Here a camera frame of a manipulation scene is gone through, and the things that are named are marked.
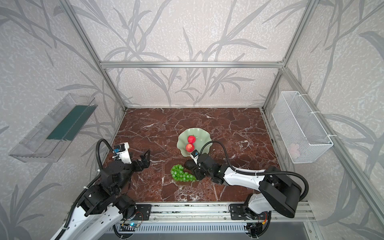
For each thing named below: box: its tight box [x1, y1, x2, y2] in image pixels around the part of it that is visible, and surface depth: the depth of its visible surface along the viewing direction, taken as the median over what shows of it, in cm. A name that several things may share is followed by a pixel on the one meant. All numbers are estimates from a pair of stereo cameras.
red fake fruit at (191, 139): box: [187, 135, 196, 144], surface depth 99 cm
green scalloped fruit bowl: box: [176, 127, 213, 157], surface depth 100 cm
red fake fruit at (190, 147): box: [185, 143, 195, 153], surface depth 95 cm
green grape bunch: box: [171, 164, 197, 183], surface depth 84 cm
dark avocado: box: [184, 159, 198, 170], surface depth 87 cm
